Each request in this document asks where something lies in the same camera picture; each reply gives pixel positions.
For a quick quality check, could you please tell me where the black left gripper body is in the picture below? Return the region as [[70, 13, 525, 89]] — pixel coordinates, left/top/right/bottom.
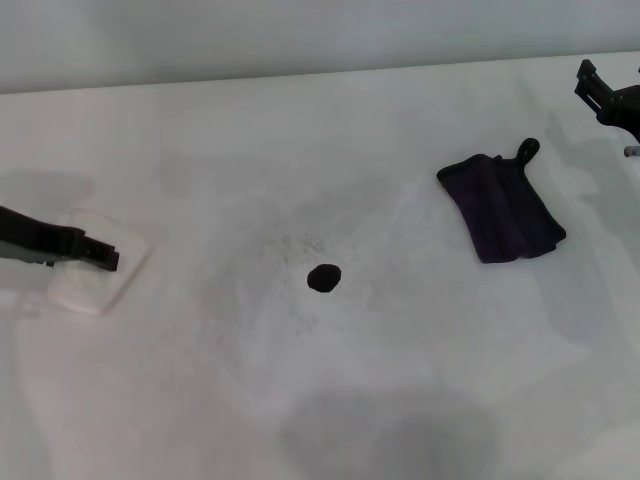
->
[[0, 204, 86, 267]]

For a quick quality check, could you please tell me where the black water stain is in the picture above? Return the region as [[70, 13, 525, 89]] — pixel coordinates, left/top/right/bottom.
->
[[306, 263, 343, 295]]

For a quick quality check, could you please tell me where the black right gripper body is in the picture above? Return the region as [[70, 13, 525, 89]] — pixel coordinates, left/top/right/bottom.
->
[[598, 83, 640, 147]]

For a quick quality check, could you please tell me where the white paper cup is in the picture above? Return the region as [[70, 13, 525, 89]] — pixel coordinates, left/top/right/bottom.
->
[[48, 207, 152, 317]]

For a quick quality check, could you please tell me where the purple rag with black trim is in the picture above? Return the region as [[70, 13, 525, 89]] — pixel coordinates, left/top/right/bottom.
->
[[436, 137, 568, 265]]

